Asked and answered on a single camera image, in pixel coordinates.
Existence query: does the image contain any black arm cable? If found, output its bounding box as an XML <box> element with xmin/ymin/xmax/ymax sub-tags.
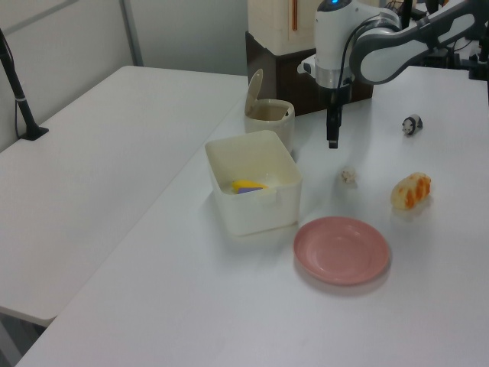
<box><xmin>335</xmin><ymin>13</ymin><xmax>387</xmax><ymax>104</ymax></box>

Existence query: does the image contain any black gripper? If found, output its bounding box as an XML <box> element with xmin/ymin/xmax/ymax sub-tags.
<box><xmin>319</xmin><ymin>84</ymin><xmax>351</xmax><ymax>150</ymax></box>

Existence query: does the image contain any cream plastic storage box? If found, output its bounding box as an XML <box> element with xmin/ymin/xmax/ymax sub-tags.
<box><xmin>204</xmin><ymin>129</ymin><xmax>303</xmax><ymax>237</ymax></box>

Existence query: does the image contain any cream cabinet top unit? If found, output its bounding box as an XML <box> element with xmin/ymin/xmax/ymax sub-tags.
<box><xmin>247</xmin><ymin>0</ymin><xmax>318</xmax><ymax>56</ymax></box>

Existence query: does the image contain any yellow toy banana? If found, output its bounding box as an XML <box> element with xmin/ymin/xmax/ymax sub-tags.
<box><xmin>232</xmin><ymin>180</ymin><xmax>270</xmax><ymax>191</ymax></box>

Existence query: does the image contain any toy bread loaf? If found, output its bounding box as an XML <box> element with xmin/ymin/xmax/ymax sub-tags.
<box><xmin>391</xmin><ymin>172</ymin><xmax>433</xmax><ymax>210</ymax></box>

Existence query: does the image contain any pink plastic plate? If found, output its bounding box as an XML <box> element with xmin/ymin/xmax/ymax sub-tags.
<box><xmin>293</xmin><ymin>216</ymin><xmax>392</xmax><ymax>287</ymax></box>

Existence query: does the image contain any cream desktop trash bin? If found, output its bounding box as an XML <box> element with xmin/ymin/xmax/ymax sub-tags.
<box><xmin>243</xmin><ymin>68</ymin><xmax>296</xmax><ymax>154</ymax></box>

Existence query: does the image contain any black clamp stand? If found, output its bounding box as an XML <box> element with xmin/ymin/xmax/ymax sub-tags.
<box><xmin>468</xmin><ymin>22</ymin><xmax>489</xmax><ymax>81</ymax></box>

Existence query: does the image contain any white drawer handle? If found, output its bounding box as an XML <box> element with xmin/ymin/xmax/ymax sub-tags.
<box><xmin>297</xmin><ymin>57</ymin><xmax>317</xmax><ymax>75</ymax></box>

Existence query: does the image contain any black white panda figurine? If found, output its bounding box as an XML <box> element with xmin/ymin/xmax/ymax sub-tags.
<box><xmin>401</xmin><ymin>114</ymin><xmax>424</xmax><ymax>138</ymax></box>

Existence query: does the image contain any white paper ball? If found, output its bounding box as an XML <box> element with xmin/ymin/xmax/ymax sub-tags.
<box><xmin>340</xmin><ymin>166</ymin><xmax>358</xmax><ymax>187</ymax></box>

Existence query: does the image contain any dark brown drawer cabinet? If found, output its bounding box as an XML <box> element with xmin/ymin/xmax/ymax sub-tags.
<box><xmin>244</xmin><ymin>30</ymin><xmax>375</xmax><ymax>118</ymax></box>

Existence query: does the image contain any black camera stand pole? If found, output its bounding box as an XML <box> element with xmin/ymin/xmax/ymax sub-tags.
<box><xmin>0</xmin><ymin>27</ymin><xmax>50</xmax><ymax>142</ymax></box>

